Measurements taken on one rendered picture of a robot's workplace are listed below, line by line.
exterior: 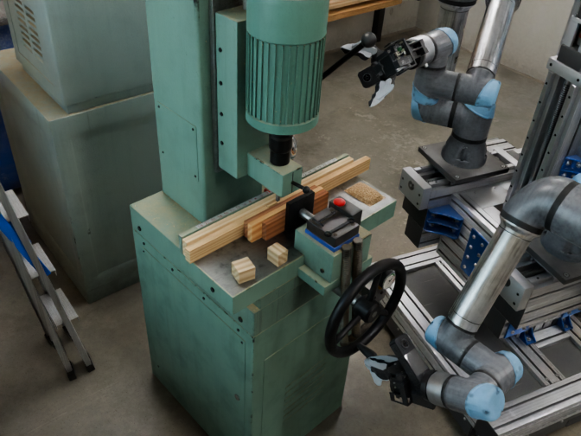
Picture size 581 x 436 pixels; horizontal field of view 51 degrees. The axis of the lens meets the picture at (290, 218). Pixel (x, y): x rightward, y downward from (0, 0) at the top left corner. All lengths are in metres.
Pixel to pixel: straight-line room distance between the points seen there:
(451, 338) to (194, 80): 0.86
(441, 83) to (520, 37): 3.41
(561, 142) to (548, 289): 0.43
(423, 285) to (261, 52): 1.46
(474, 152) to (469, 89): 0.49
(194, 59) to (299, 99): 0.29
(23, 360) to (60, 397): 0.25
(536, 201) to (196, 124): 0.83
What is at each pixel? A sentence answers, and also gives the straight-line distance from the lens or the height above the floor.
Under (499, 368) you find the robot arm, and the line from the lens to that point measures 1.43.
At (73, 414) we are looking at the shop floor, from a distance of 2.38.
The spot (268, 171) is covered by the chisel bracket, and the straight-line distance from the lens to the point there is 1.53.
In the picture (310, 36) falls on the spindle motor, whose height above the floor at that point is 1.43.
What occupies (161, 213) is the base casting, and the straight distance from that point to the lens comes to 1.82.
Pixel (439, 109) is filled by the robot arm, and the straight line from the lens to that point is 2.05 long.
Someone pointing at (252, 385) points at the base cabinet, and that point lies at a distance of 1.73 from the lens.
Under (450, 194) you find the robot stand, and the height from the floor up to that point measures 0.71.
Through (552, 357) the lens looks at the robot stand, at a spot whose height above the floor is 0.21.
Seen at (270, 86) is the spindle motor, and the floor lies 1.31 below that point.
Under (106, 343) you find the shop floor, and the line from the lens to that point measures 2.55.
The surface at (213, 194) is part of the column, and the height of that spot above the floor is 0.90.
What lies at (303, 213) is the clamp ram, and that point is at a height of 0.96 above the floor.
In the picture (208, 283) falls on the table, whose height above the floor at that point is 0.88.
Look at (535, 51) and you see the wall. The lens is 5.00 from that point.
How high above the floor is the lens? 1.91
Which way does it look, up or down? 38 degrees down
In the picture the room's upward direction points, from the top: 4 degrees clockwise
